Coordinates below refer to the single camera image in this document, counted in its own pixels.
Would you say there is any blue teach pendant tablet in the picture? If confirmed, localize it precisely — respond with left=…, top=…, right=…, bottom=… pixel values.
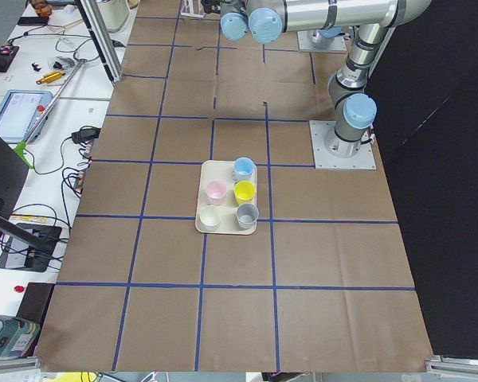
left=0, top=89, right=53, bottom=144

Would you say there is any pale green cup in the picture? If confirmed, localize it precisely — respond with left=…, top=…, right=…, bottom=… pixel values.
left=199, top=205, right=223, bottom=232

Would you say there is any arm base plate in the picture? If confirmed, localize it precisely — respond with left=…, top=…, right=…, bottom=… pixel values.
left=309, top=120, right=377, bottom=171
left=297, top=28, right=347, bottom=53

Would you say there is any black power adapter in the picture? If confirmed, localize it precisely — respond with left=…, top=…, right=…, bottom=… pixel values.
left=71, top=127, right=100, bottom=144

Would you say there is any black monitor stand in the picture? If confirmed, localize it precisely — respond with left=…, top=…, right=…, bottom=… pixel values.
left=0, top=216, right=62, bottom=273

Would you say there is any long reacher grabber tool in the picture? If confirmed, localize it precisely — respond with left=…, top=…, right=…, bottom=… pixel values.
left=14, top=59, right=88, bottom=170

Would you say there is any cream rectangular tray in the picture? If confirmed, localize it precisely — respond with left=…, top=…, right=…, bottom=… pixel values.
left=194, top=160, right=257, bottom=236

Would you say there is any pink cup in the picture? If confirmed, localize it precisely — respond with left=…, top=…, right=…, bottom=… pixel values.
left=206, top=181, right=228, bottom=205

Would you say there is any yellow cup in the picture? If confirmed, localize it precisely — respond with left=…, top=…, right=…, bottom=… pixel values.
left=233, top=181, right=256, bottom=205

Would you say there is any grey cup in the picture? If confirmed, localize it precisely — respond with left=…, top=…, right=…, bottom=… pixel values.
left=236, top=203, right=259, bottom=230

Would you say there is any blue cup on tray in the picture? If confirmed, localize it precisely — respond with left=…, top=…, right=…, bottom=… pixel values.
left=233, top=157, right=256, bottom=182

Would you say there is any aluminium frame post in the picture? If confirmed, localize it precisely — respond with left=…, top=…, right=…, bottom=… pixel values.
left=75, top=0, right=123, bottom=84

